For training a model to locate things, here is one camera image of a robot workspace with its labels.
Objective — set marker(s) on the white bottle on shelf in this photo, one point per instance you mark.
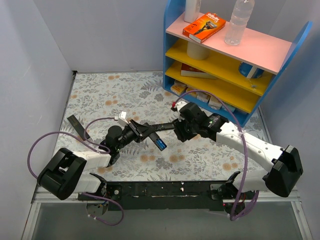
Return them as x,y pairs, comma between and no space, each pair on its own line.
192,9

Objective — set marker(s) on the light blue tissue pack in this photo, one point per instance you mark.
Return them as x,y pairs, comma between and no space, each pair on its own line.
228,108

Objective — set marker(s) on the orange razor box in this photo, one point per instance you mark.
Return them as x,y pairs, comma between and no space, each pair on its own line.
204,27

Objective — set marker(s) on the white tissue pack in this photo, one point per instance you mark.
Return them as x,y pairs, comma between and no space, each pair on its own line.
203,97
214,103

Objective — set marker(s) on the black battery cover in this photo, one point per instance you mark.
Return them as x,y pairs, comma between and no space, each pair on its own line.
75,123

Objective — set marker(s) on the white paper roll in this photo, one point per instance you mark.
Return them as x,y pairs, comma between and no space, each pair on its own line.
196,51

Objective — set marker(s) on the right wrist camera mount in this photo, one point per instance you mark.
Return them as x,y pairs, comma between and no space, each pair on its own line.
177,106

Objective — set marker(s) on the red white book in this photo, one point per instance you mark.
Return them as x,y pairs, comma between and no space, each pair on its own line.
189,71

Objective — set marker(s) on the clear plastic bottle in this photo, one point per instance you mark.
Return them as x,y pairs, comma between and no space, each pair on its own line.
239,19

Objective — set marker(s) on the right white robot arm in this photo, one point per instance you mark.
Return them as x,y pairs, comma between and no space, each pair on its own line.
281,167

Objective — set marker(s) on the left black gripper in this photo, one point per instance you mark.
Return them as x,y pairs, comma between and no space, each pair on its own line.
136,130

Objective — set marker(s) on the floral table mat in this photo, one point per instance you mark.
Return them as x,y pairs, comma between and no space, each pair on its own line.
96,98

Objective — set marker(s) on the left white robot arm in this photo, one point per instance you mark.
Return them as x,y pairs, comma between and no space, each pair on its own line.
65,172

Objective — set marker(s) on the blue battery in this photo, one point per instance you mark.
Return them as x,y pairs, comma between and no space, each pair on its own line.
160,144

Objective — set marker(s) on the black remote control body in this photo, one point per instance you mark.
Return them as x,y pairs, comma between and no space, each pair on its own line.
154,136

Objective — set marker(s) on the blue shelf unit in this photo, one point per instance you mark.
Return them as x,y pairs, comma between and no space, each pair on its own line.
271,54

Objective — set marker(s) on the orange tissue pack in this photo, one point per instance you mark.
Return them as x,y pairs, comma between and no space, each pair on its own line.
191,92

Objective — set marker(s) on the black remote with buttons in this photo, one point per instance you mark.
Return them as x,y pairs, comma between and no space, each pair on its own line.
163,126

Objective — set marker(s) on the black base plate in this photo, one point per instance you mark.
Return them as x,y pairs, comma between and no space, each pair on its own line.
172,195

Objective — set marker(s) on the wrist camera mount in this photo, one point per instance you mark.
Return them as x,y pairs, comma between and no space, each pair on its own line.
177,106
121,118

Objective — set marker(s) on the yellow tissue pack left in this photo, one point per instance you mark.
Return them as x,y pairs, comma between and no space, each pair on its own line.
178,87

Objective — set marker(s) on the white tissue pack right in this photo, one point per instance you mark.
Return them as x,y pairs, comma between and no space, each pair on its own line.
214,103

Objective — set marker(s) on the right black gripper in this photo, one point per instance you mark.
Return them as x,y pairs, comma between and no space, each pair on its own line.
178,127

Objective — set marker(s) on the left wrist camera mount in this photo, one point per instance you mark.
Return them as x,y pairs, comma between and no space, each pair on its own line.
121,118

